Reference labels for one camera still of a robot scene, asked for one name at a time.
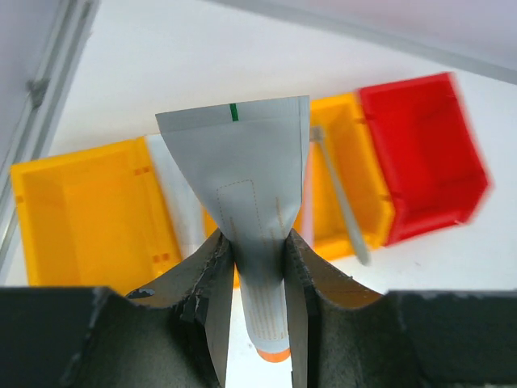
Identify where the left aluminium frame post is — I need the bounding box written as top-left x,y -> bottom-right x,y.
0,0 -> 100,276

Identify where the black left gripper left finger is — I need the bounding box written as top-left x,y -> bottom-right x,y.
1,231 -> 233,387

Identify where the empty yellow bin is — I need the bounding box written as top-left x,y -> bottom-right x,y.
11,137 -> 182,294

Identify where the aluminium frame post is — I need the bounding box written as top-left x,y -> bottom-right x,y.
226,1 -> 516,84
0,0 -> 100,276

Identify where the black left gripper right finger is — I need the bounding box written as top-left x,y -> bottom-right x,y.
284,231 -> 516,387

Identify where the right aluminium frame post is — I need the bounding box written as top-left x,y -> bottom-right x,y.
226,1 -> 516,84

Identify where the red plastic bin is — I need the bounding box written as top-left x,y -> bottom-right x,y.
358,72 -> 490,245

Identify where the white toothpaste tube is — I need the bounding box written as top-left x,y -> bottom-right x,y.
156,95 -> 310,362
145,134 -> 206,259

